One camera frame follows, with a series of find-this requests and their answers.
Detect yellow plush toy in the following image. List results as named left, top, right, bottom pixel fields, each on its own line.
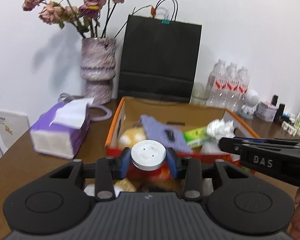
left=118, top=127, right=147, bottom=149

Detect glass cup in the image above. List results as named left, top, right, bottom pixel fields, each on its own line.
left=190, top=82, right=206, bottom=106

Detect right water bottle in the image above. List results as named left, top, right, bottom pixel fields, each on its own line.
left=234, top=66, right=250, bottom=113

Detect white round disc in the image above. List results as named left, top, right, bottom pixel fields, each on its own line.
left=84, top=184, right=95, bottom=197
left=131, top=140, right=166, bottom=171

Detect orange cardboard box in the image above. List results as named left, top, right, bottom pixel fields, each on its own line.
left=104, top=96, right=261, bottom=183

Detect purple tissue pack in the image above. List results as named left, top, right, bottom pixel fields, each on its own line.
left=30, top=98, right=94, bottom=159

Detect small tin box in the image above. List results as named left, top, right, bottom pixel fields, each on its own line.
left=255, top=102, right=277, bottom=122

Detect water bottle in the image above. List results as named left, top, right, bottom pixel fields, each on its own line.
left=205, top=59, right=227, bottom=107
left=223, top=62, right=239, bottom=110
left=234, top=66, right=250, bottom=113

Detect white booklet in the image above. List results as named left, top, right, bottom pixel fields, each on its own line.
left=0, top=110, right=30, bottom=148

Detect dried pink roses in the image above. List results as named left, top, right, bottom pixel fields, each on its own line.
left=21, top=0, right=132, bottom=40

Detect teal binder clip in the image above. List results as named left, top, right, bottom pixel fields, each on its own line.
left=161, top=15, right=170, bottom=24

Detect lavender cable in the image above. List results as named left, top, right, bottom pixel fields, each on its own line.
left=58, top=93, right=113, bottom=123

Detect white tissue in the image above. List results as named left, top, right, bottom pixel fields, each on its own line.
left=206, top=119, right=235, bottom=141

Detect person's hand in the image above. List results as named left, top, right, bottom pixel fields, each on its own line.
left=289, top=189, right=300, bottom=240

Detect green tissue packet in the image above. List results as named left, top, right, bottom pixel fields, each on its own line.
left=183, top=126, right=211, bottom=149

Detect purple knitted pouch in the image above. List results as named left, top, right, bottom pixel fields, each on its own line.
left=133, top=114, right=193, bottom=154

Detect white robot figurine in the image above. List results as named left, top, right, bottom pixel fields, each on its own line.
left=239, top=89, right=259, bottom=120

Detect white power strip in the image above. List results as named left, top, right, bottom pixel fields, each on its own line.
left=281, top=121, right=297, bottom=137

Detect black paper bag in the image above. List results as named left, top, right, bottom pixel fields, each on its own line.
left=117, top=0, right=202, bottom=102

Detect middle water bottle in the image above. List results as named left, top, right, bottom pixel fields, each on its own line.
left=223, top=62, right=239, bottom=110

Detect left water bottle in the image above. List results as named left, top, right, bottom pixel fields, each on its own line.
left=205, top=59, right=227, bottom=107

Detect purple ceramic vase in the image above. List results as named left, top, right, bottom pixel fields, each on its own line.
left=80, top=38, right=116, bottom=105

